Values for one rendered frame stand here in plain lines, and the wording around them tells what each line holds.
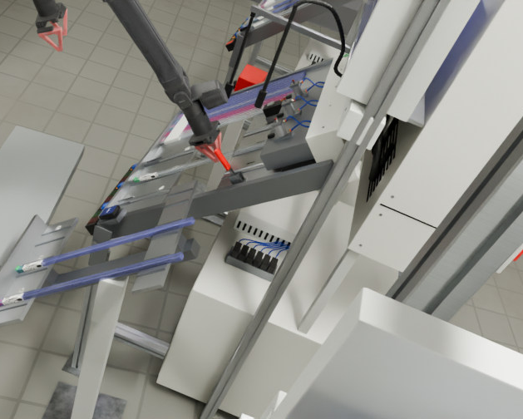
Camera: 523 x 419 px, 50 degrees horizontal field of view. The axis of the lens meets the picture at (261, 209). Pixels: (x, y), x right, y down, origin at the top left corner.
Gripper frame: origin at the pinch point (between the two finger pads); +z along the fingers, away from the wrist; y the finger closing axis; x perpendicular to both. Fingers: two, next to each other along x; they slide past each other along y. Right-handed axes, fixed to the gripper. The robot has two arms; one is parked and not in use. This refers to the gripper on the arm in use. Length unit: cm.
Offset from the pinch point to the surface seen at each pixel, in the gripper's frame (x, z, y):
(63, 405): 75, 59, -37
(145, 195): 21.1, 1.6, -9.9
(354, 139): -46, -9, -26
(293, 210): -1, 44, 32
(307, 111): -30.2, -7.0, -0.3
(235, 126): 31, 27, 84
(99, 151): 113, 25, 92
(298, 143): -30.8, -6.9, -16.8
